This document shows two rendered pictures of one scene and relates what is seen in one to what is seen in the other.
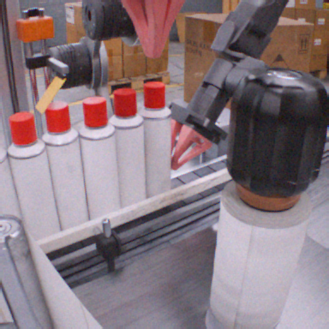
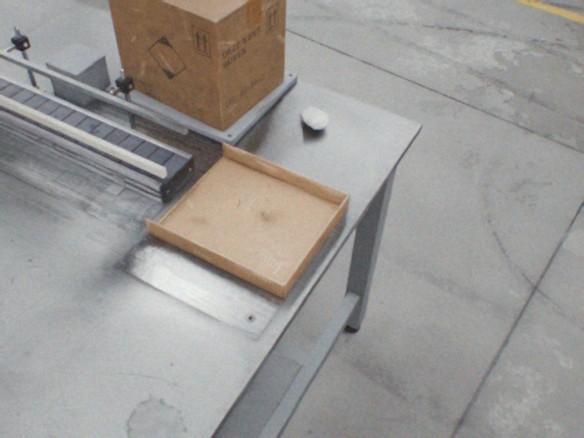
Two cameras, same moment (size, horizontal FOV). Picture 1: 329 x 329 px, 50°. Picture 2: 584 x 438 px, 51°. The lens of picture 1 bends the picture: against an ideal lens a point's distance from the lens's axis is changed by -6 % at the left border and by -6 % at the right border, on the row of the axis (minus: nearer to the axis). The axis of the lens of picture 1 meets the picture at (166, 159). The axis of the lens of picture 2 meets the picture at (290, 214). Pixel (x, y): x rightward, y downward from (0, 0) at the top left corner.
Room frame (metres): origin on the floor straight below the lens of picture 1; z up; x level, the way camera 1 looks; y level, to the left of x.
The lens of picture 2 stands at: (0.73, -1.44, 1.73)
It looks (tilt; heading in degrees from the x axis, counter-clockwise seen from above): 47 degrees down; 63
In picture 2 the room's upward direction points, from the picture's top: 3 degrees clockwise
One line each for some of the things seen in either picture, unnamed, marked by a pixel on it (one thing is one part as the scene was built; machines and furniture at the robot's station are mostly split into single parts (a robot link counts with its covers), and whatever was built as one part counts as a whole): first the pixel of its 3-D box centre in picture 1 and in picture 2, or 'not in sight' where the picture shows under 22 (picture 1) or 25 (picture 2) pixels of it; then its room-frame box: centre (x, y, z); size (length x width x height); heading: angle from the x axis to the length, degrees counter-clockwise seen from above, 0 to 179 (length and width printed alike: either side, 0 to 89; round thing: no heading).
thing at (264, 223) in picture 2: not in sight; (250, 213); (1.04, -0.68, 0.85); 0.30 x 0.26 x 0.04; 125
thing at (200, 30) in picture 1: (247, 62); (201, 33); (1.10, -0.24, 0.99); 0.30 x 0.24 x 0.27; 121
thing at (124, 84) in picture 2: not in sight; (121, 106); (0.88, -0.34, 0.91); 0.07 x 0.03 x 0.16; 35
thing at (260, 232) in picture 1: (261, 226); not in sight; (0.28, -0.09, 1.03); 0.09 x 0.09 x 0.30
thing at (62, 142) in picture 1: (65, 171); not in sight; (0.46, 0.15, 0.98); 0.05 x 0.05 x 0.20
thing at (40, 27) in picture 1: (50, 122); not in sight; (0.50, 0.17, 1.05); 0.10 x 0.04 x 0.33; 35
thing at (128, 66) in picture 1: (114, 40); not in sight; (4.37, 0.61, 0.45); 1.20 x 0.84 x 0.89; 31
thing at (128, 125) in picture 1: (128, 154); not in sight; (0.51, 0.06, 0.98); 0.05 x 0.05 x 0.20
